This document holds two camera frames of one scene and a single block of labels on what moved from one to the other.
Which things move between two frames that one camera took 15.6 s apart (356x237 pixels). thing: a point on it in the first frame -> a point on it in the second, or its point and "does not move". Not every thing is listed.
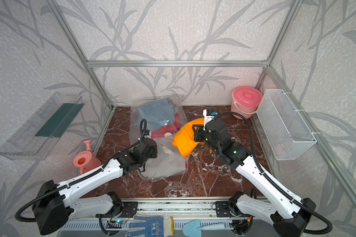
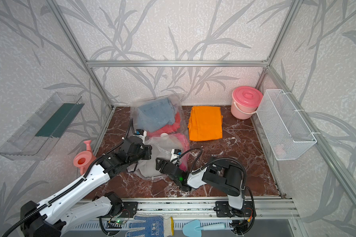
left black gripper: (154, 152) -> (148, 149)
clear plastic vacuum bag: (158, 118) does not move
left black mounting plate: (127, 209) does not move
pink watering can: (85, 160) does not move
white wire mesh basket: (287, 135) does not move
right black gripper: (198, 133) -> (164, 163)
